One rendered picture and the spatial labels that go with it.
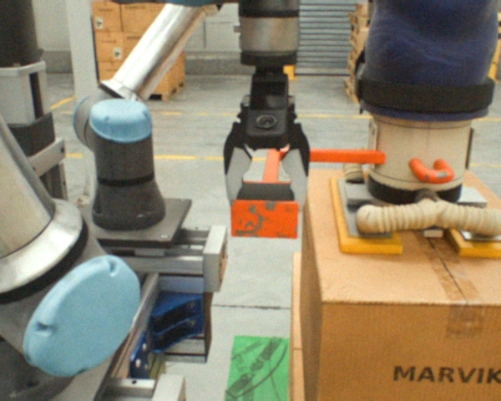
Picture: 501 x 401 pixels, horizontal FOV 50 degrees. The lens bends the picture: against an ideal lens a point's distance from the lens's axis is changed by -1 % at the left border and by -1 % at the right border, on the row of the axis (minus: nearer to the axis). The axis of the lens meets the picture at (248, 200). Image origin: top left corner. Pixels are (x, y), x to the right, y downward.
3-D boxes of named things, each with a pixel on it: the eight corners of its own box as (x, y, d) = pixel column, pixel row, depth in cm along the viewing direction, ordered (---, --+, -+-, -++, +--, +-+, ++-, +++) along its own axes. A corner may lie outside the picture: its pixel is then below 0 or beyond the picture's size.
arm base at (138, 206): (81, 229, 106) (75, 181, 102) (105, 201, 120) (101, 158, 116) (156, 231, 104) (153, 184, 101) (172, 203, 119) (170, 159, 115)
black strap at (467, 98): (512, 114, 83) (516, 88, 82) (361, 111, 85) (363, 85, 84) (469, 89, 104) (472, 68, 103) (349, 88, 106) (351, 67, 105)
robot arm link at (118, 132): (103, 184, 101) (97, 113, 96) (86, 165, 112) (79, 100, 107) (164, 174, 106) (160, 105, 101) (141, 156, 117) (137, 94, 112)
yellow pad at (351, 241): (402, 256, 87) (405, 228, 86) (340, 254, 88) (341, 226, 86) (374, 186, 119) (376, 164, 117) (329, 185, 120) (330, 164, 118)
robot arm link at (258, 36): (300, 18, 62) (230, 18, 62) (299, 58, 63) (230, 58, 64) (300, 14, 69) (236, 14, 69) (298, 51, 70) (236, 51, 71)
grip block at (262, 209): (297, 239, 69) (298, 203, 67) (230, 237, 70) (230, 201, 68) (297, 214, 77) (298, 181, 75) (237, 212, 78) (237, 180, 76)
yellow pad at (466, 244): (521, 260, 86) (527, 231, 84) (457, 258, 87) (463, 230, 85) (462, 188, 117) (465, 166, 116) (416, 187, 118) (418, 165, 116)
